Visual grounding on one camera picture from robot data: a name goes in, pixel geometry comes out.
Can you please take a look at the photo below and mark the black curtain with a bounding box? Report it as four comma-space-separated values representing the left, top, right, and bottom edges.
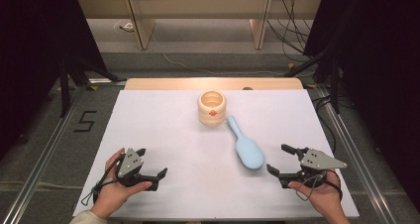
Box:
302, 0, 420, 213
0, 0, 109, 161

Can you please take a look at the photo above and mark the light blue hairbrush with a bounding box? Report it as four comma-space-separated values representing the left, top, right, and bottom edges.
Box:
226, 115, 265, 170

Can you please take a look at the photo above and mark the aluminium floor rail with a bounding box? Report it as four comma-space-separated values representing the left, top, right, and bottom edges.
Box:
0, 85, 89, 224
314, 87, 398, 224

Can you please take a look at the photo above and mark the person's right hand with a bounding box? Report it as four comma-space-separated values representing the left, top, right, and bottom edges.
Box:
287, 169, 347, 219

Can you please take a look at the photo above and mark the light wooden desk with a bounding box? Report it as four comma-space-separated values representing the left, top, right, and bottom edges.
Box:
74, 0, 325, 51

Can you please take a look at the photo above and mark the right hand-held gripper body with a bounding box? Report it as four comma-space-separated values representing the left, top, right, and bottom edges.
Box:
277, 147, 349, 189

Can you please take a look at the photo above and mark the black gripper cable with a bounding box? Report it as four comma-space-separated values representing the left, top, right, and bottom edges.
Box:
92, 154, 127, 203
325, 169, 344, 202

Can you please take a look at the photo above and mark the grey wire loop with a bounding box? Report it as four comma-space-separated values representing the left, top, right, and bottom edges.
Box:
80, 178, 118, 207
294, 173, 327, 202

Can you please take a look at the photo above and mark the white floor cable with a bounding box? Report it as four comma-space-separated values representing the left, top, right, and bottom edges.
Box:
150, 32, 316, 78

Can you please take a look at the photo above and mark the black metal stand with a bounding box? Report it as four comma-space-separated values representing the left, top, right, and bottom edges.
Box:
283, 47, 342, 115
58, 54, 127, 119

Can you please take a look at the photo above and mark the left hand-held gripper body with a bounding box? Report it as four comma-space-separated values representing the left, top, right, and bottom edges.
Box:
116, 147, 158, 192

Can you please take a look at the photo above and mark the person's left hand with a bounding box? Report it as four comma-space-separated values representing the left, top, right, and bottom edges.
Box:
90, 147, 154, 220

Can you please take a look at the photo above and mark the pale floor cable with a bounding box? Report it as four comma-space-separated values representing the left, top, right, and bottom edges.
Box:
0, 179, 84, 190

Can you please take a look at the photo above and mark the white board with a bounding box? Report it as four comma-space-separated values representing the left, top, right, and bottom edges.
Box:
72, 89, 361, 220

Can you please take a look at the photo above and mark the white round floor outlet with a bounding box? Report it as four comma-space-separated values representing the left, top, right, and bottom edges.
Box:
113, 20, 136, 34

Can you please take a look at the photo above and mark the bundle of black cables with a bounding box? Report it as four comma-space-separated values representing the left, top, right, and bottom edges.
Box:
265, 0, 324, 63

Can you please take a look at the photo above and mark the light wooden table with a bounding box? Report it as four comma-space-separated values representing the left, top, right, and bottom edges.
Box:
124, 77, 304, 91

